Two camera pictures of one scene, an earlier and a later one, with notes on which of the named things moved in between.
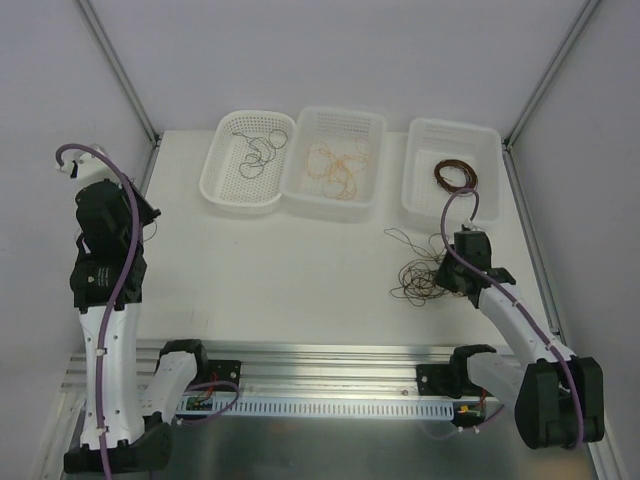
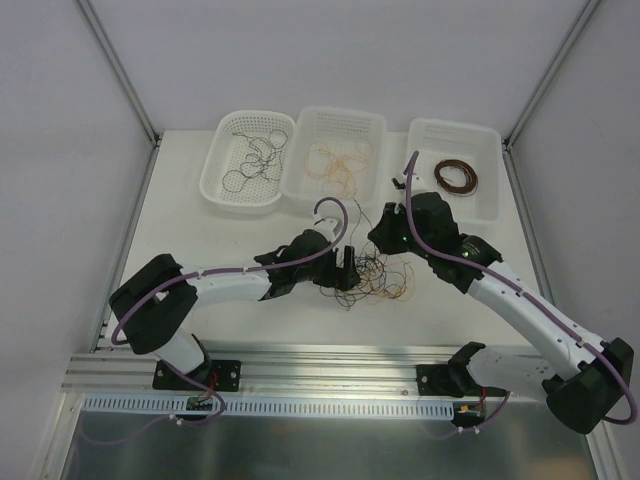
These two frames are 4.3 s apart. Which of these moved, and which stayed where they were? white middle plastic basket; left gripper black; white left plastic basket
Moved: left gripper black
Stayed: white middle plastic basket; white left plastic basket
